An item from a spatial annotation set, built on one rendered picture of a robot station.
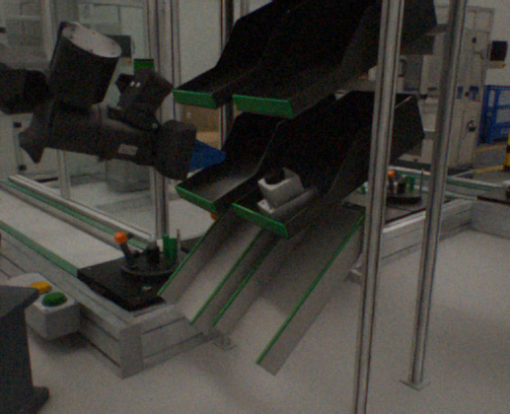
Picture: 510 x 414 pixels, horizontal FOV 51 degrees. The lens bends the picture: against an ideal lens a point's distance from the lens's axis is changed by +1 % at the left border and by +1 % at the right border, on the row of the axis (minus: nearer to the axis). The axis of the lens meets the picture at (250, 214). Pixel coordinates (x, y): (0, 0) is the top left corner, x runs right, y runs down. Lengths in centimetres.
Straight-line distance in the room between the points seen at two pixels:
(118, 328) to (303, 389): 34
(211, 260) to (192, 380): 22
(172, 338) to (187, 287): 13
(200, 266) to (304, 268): 22
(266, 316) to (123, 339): 28
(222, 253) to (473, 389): 50
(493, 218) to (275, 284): 120
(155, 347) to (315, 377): 30
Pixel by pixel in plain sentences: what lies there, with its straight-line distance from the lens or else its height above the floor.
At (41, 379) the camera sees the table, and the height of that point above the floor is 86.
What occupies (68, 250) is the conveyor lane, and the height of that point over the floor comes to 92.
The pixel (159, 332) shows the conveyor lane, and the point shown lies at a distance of 103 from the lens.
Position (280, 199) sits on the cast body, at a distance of 71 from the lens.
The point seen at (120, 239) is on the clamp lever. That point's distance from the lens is 111.
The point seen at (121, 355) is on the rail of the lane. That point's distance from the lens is 100.
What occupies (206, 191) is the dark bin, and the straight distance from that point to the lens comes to 89.
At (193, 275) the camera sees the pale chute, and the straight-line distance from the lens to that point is 97.
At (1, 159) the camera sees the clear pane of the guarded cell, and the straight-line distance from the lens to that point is 240.
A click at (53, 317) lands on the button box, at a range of 108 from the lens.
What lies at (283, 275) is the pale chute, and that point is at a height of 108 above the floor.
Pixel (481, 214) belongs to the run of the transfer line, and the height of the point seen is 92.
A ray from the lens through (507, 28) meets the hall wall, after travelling 1261.
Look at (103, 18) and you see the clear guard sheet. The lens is 154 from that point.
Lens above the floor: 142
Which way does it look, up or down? 16 degrees down
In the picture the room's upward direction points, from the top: 1 degrees clockwise
